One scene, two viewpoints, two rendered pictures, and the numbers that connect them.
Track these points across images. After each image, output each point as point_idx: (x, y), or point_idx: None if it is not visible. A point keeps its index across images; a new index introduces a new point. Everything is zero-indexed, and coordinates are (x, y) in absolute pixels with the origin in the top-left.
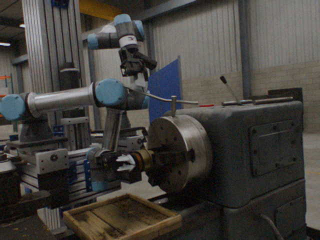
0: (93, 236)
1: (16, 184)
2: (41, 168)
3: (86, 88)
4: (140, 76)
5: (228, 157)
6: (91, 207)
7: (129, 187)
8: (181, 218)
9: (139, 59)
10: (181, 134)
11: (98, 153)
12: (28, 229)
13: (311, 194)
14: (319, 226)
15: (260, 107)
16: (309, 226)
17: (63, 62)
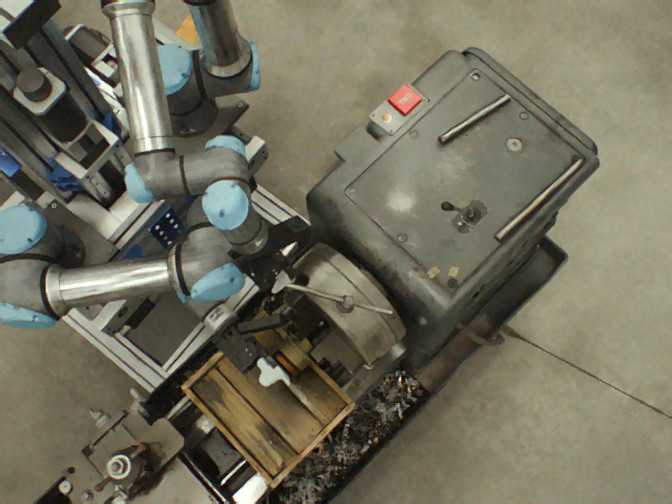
0: (256, 464)
1: (147, 466)
2: (111, 333)
3: (164, 279)
4: (281, 276)
5: (430, 336)
6: (215, 362)
7: None
8: (353, 383)
9: (276, 261)
10: (360, 352)
11: (211, 325)
12: (190, 501)
13: None
14: (605, 1)
15: (504, 257)
16: (584, 0)
17: (7, 69)
